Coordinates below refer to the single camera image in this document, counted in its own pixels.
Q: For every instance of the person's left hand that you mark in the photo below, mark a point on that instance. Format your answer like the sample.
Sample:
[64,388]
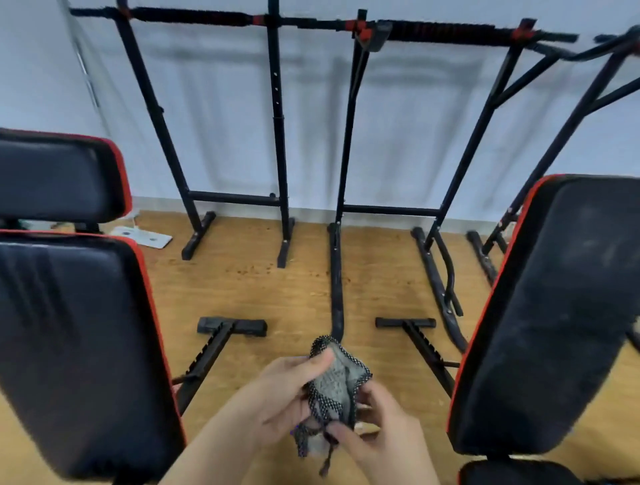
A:
[272,399]

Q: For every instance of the person's right hand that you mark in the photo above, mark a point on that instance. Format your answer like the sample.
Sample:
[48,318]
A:
[395,449]

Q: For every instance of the grey cleaning cloth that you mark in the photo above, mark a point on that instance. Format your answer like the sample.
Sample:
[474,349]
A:
[332,385]

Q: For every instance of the black padded weight bench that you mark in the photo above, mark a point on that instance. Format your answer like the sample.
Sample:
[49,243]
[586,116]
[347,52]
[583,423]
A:
[75,350]

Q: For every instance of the white flat mop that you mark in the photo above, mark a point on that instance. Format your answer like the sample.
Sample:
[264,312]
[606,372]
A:
[145,237]

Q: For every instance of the black pull-up station frame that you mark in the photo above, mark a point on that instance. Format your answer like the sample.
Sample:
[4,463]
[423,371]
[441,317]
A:
[390,210]
[235,198]
[575,125]

